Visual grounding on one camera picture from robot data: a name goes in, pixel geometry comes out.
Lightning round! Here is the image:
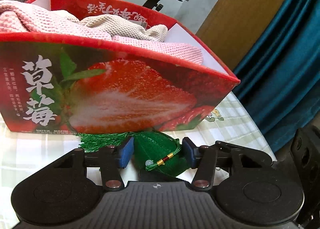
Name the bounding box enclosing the teal curtain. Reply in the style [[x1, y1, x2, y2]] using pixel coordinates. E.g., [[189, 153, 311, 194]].
[[233, 0, 319, 152]]

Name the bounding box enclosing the pink knitted cloth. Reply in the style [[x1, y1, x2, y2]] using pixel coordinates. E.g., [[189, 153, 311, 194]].
[[1, 0, 203, 64]]

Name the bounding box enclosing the red strawberry cardboard box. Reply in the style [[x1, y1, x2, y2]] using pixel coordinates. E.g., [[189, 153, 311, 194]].
[[1, 0, 239, 134]]

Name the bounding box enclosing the wooden door panel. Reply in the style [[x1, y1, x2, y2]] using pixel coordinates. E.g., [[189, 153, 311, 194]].
[[196, 0, 284, 70]]

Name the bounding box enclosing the checked bunny tablecloth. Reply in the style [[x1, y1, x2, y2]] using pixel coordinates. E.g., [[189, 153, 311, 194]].
[[0, 91, 278, 229]]

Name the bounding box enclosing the cream knitted cloth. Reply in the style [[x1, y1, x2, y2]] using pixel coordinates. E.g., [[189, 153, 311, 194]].
[[79, 14, 168, 42]]

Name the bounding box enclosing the green tassel pouch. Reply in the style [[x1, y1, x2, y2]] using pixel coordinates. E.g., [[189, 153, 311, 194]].
[[76, 131, 190, 176]]

